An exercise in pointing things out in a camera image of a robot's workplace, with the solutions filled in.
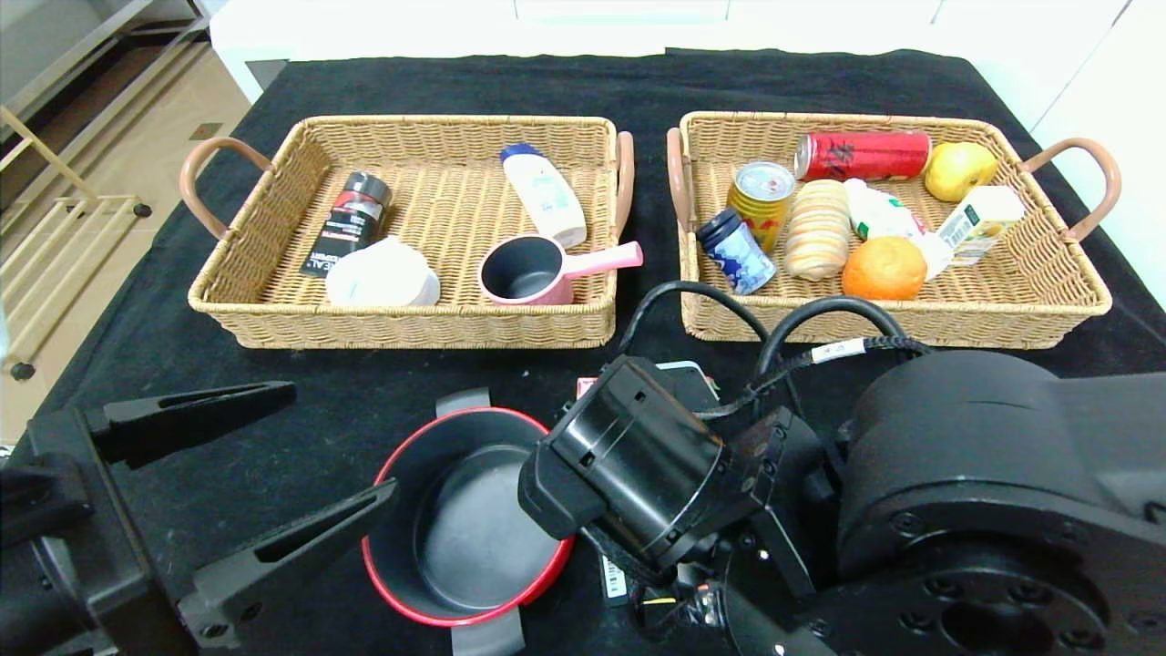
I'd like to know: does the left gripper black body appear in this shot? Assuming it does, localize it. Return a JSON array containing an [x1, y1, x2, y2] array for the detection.
[[0, 406, 199, 656]]

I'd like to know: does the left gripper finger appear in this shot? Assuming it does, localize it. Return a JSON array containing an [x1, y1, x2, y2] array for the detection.
[[84, 380, 298, 470], [176, 477, 400, 651]]

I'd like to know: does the blue chewing gum bottle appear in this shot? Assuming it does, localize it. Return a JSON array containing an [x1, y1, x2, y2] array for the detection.
[[696, 208, 778, 295]]

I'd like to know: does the gold Red Bull can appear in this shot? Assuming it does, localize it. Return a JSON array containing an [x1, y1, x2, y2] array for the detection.
[[726, 161, 797, 254]]

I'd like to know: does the sandwich biscuits roll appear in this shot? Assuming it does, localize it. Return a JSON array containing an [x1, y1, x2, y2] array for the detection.
[[783, 179, 853, 281]]

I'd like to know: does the black tablecloth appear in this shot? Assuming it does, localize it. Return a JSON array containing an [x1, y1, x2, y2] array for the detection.
[[41, 50, 1166, 656]]

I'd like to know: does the red black cooking pot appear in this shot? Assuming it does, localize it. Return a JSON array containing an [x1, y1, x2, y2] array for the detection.
[[362, 388, 579, 656]]

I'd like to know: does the light wooden rack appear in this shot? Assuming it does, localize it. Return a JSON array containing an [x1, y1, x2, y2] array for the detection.
[[0, 103, 154, 384]]

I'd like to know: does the white bowl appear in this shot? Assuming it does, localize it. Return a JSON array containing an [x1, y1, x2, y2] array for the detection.
[[325, 237, 442, 308]]

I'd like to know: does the black red cleanser tube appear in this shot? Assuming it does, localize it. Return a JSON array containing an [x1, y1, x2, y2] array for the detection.
[[301, 171, 394, 278]]

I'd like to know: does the pink saucepan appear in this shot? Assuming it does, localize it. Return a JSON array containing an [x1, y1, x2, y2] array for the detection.
[[478, 235, 644, 306]]

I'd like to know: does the grey metal shelf unit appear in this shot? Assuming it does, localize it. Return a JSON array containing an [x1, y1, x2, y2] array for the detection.
[[0, 0, 212, 183]]

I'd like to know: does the white bottle blue cap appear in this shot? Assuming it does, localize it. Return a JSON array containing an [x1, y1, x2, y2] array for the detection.
[[500, 142, 588, 249]]

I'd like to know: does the orange fruit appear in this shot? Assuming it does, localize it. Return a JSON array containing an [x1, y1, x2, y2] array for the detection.
[[842, 235, 928, 302]]

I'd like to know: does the white yogurt drink bottle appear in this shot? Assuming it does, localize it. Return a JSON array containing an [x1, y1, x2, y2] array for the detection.
[[844, 178, 953, 274]]

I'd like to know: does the red soda can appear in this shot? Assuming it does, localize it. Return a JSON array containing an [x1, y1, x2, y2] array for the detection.
[[793, 130, 933, 182]]

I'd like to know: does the yellow pear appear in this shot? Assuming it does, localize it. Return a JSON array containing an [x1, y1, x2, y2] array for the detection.
[[924, 141, 999, 203]]

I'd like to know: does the white green juice carton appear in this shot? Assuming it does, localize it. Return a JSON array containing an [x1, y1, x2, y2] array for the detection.
[[934, 185, 1027, 267]]

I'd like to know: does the wicker basket with brown handles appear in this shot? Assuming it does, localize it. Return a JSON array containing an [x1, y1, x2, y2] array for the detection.
[[179, 115, 636, 350], [665, 110, 1123, 350]]

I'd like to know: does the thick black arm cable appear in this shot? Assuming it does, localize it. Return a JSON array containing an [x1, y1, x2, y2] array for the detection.
[[754, 295, 914, 384], [618, 280, 775, 361]]

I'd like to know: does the braided black cable white label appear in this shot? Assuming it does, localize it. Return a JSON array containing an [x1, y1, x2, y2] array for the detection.
[[697, 335, 932, 420]]

